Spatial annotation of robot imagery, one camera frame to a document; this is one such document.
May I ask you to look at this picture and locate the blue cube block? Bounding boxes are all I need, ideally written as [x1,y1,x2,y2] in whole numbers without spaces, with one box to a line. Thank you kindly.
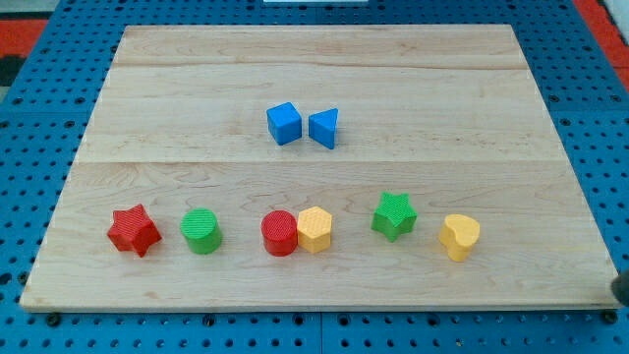
[266,102,302,146]

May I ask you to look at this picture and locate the wooden board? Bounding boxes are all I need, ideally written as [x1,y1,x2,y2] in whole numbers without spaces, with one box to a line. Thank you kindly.
[20,25,616,313]

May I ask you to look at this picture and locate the yellow hexagon block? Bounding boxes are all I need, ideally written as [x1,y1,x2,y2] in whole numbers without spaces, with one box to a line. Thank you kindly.
[297,206,332,254]

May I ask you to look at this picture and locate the blue triangle block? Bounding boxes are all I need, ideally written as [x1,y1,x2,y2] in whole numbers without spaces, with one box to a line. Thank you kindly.
[308,108,338,149]

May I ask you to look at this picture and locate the red cylinder block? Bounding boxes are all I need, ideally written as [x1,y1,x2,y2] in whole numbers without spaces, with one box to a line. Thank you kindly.
[260,210,298,257]

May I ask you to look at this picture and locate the green star block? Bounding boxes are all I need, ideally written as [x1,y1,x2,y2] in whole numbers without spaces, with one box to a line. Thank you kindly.
[371,192,418,243]

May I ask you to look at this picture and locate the green cylinder block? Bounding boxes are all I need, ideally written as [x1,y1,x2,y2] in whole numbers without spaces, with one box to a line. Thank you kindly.
[180,207,222,255]

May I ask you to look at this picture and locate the yellow heart block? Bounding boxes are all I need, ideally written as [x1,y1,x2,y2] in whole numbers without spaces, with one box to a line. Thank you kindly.
[438,213,481,263]

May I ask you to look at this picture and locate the red star block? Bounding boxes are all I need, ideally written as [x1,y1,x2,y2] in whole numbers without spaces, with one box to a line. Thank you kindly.
[107,204,162,258]

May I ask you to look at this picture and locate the dark pusher tip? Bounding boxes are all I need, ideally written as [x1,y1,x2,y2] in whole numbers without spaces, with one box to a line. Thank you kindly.
[610,270,629,307]

